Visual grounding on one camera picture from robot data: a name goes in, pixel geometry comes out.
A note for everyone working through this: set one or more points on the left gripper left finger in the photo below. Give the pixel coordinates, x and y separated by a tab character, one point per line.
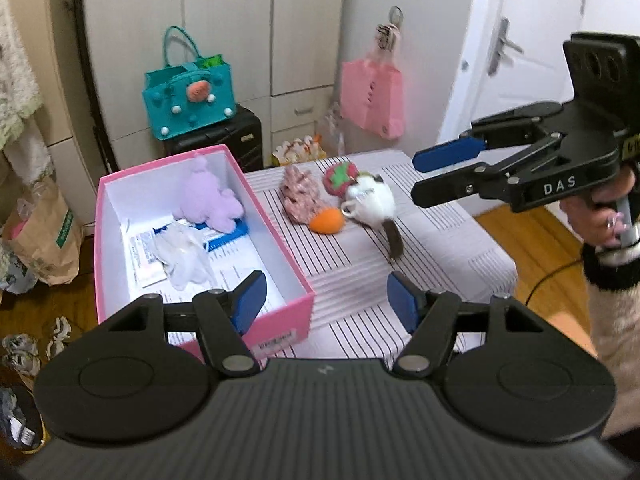
223	319

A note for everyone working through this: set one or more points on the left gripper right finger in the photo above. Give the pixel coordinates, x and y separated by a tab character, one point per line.
429	318

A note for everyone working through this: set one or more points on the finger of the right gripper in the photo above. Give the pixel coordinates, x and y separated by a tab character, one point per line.
447	154

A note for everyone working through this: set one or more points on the blue wet wipes pack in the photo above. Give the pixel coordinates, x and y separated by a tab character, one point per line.
225	232

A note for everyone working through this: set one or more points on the white mesh bath pouf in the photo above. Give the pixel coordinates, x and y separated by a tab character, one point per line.
185	268

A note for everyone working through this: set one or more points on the white brown plush dog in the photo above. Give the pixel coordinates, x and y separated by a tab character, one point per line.
370	201

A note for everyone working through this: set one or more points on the purple plush toy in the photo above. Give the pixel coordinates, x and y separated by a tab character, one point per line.
204	200

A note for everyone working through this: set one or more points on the red strawberry plush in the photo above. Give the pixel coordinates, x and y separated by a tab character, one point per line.
339	177

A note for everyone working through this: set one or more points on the orange plush ball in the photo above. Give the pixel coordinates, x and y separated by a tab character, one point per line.
329	221

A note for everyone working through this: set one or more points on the pink fabric scrunchie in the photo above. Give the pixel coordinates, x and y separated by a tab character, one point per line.
300	195

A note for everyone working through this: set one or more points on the person right forearm sleeve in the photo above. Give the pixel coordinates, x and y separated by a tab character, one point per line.
612	278

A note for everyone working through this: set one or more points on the person right hand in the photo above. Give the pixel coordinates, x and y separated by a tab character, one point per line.
595	223

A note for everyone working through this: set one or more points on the paper sheet in box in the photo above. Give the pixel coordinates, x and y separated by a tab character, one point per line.
146	270

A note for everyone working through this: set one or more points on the white door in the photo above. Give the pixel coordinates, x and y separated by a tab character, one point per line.
540	27

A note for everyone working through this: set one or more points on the pink cardboard box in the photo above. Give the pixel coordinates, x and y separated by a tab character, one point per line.
149	194

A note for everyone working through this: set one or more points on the pink paper bag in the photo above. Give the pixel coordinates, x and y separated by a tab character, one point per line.
372	88

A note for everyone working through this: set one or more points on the striped white tablecloth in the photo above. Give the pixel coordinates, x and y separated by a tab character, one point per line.
346	311

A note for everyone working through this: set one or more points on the colourful gift bag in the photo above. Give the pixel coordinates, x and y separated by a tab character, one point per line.
297	151

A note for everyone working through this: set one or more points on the black suitcase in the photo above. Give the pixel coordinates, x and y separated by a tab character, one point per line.
241	134

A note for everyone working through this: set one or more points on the black clothes rack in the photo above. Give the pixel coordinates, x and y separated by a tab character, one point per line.
99	130

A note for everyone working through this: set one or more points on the brown paper bag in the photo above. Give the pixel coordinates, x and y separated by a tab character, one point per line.
44	233

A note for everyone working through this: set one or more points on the teal felt tote bag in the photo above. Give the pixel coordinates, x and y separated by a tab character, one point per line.
182	98

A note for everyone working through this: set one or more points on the grey three-door wardrobe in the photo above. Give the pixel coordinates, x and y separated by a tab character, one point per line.
283	57

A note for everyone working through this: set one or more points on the white knit cardigan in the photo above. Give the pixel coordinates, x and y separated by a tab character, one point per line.
22	143

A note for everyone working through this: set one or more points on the beige tall cabinet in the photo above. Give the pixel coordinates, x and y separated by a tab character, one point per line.
48	31

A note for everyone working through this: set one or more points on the silver door handle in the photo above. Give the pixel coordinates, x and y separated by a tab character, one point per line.
502	42

